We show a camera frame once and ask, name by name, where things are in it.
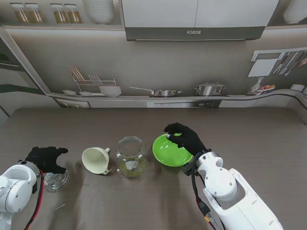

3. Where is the clear glass jar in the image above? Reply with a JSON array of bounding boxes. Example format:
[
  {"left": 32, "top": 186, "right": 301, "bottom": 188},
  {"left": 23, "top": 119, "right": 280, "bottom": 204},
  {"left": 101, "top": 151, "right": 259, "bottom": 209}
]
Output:
[{"left": 115, "top": 136, "right": 147, "bottom": 179}]

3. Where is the cream plastic funnel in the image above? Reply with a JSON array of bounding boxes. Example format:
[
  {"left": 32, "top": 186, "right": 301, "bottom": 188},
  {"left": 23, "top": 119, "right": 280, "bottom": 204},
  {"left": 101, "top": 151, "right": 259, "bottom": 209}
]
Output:
[{"left": 82, "top": 147, "right": 112, "bottom": 175}]

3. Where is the bright green plastic bowl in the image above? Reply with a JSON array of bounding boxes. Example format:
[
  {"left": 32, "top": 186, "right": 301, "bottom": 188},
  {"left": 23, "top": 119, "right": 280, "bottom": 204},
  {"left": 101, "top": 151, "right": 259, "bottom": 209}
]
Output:
[{"left": 152, "top": 133, "right": 194, "bottom": 167}]

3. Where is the pile of green mung beans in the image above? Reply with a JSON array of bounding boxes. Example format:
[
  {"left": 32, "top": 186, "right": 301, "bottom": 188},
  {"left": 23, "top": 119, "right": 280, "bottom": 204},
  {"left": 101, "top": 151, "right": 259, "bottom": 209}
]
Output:
[{"left": 119, "top": 158, "right": 146, "bottom": 179}]

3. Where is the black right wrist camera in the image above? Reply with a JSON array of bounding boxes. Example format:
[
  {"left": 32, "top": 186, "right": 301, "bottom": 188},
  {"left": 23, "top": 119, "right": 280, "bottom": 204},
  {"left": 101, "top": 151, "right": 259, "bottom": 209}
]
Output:
[{"left": 182, "top": 161, "right": 195, "bottom": 176}]

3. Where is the red left arm cable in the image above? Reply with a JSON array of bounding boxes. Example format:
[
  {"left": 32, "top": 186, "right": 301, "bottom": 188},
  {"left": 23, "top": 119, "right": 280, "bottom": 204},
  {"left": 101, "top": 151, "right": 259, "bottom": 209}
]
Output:
[{"left": 24, "top": 169, "right": 45, "bottom": 230}]

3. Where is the clear glass jar lid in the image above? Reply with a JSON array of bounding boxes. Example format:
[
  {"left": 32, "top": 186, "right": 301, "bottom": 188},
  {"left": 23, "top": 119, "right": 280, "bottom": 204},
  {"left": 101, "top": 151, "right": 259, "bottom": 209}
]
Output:
[{"left": 43, "top": 171, "right": 69, "bottom": 192}]

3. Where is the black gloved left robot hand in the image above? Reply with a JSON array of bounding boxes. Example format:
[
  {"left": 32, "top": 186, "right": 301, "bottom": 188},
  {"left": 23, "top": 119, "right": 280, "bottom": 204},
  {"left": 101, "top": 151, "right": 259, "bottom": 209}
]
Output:
[{"left": 25, "top": 146, "right": 69, "bottom": 174}]

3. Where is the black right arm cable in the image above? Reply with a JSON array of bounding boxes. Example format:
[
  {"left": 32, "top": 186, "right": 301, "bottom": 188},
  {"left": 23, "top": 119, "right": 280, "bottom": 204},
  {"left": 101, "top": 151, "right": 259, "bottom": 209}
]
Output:
[{"left": 191, "top": 151, "right": 213, "bottom": 218}]

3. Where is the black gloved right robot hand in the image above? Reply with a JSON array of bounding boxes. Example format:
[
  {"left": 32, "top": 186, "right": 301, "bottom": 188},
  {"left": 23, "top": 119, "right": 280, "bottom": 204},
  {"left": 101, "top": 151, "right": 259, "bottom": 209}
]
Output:
[{"left": 164, "top": 122, "right": 207, "bottom": 156}]

